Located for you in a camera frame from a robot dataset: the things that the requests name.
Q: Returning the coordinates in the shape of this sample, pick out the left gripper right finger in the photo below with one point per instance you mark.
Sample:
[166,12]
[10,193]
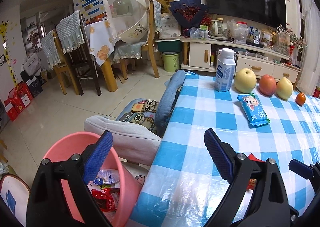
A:
[268,205]

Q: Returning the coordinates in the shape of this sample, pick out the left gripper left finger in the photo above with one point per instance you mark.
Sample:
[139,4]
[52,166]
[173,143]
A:
[47,203]

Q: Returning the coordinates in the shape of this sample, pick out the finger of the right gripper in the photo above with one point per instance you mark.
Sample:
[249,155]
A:
[310,172]

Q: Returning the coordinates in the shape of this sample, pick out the red snack wrapper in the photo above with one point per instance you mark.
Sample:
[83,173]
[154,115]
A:
[252,182]

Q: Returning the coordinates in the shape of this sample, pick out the crushed white plastic bottle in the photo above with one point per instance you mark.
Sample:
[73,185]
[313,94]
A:
[107,177]

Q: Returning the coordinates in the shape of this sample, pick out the paper trash in bin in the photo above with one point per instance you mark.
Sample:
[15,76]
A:
[107,199]

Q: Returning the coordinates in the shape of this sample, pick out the pink plastic trash bin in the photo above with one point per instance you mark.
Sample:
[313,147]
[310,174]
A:
[129,187]

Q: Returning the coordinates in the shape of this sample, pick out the green trash bin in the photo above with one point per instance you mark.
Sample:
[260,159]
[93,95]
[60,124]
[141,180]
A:
[171,61]

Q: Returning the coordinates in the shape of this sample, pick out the small orange tangerine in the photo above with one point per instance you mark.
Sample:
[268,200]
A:
[300,99]

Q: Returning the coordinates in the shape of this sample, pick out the blue snack packet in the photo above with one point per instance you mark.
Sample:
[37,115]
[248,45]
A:
[253,109]

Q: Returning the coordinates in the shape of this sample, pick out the blue white checkered tablecloth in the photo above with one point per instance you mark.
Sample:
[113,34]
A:
[183,186]

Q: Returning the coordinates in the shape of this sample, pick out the small yellow pear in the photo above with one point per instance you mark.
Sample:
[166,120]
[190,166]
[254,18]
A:
[284,88]

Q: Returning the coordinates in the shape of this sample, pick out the red apple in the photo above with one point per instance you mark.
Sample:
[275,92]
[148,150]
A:
[267,85]

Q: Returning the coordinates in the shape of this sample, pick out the grey cushioned chair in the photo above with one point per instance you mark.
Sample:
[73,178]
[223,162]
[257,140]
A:
[132,142]

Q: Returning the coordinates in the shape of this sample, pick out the red gift boxes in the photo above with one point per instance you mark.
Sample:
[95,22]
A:
[18,99]

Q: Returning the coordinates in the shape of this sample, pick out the large yellow pear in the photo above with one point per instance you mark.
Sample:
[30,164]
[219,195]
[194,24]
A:
[245,80]

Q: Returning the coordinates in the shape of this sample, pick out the owl pattern cushion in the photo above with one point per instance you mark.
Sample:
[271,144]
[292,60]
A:
[140,111]

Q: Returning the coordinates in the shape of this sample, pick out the upright white blue bottle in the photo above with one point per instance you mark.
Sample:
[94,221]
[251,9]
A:
[225,69]

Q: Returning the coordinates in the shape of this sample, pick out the white shopping bag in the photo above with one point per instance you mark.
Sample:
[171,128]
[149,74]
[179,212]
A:
[33,65]

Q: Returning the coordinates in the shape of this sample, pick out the blue cushioned chair back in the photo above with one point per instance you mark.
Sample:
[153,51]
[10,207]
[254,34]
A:
[168,100]

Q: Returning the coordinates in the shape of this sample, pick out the light wooden chair with cover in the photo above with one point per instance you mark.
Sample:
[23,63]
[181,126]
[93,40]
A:
[55,59]

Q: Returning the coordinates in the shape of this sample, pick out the white tv cabinet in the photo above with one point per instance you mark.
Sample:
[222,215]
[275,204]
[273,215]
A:
[209,55]

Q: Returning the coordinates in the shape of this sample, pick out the wooden dining table with cloth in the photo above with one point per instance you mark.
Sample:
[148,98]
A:
[101,46]

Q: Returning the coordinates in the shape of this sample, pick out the wooden chair near cabinet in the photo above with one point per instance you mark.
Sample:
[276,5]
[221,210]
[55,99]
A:
[134,51]

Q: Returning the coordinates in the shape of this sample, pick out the dark wooden chair with cover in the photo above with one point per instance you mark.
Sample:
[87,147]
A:
[71,33]

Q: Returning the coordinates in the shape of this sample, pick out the white rice sack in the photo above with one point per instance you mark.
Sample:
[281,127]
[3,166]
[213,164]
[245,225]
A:
[170,28]

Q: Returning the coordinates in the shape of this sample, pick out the dark blue flower bouquet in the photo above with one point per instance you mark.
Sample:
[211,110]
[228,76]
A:
[188,13]

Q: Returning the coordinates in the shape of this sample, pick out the mesh food cover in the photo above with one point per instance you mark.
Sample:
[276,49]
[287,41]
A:
[128,19]

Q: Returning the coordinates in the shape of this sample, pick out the giraffe height wall sticker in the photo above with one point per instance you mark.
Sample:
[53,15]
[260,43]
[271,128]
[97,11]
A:
[4,33]

